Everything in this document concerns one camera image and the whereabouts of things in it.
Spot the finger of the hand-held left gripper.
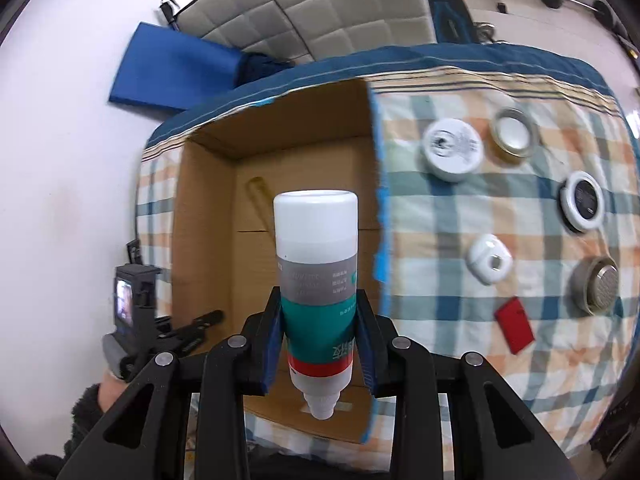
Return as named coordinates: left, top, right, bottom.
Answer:
left=155, top=310, right=225, bottom=356

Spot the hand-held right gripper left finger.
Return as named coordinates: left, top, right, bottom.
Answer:
left=56, top=287, right=288, bottom=480

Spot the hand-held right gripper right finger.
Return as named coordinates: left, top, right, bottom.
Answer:
left=352, top=290, right=583, bottom=480

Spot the white and teal spray bottle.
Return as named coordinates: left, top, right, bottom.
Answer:
left=272, top=190, right=360, bottom=421

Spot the cardboard box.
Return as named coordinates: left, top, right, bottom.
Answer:
left=170, top=77, right=396, bottom=443

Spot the white round jar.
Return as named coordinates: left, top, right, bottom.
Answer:
left=423, top=119, right=484, bottom=183

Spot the round metal strainer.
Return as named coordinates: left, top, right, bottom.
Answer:
left=571, top=256, right=621, bottom=317

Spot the metal lid with white liner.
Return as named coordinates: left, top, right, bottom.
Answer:
left=489, top=107, right=540, bottom=165

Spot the white jar with black top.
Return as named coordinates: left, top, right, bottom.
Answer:
left=559, top=171, right=607, bottom=234

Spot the person's left hand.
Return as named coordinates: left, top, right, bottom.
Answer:
left=97, top=377, right=133, bottom=413

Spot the plaid blanket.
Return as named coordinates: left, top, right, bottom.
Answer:
left=135, top=45, right=640, bottom=476

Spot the amber glass pump bottle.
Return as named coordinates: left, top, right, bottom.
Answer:
left=246, top=176, right=276, bottom=238

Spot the small white case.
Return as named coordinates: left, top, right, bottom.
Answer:
left=465, top=233, right=512, bottom=286

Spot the small red box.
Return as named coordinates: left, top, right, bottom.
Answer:
left=494, top=296, right=535, bottom=356

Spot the blue mat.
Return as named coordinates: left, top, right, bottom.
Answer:
left=107, top=21, right=296, bottom=113

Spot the grey quilted cushion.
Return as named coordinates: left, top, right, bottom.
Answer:
left=257, top=0, right=436, bottom=61
left=175, top=0, right=311, bottom=63

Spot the dark blue cloth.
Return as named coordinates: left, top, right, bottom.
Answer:
left=417, top=0, right=473, bottom=43

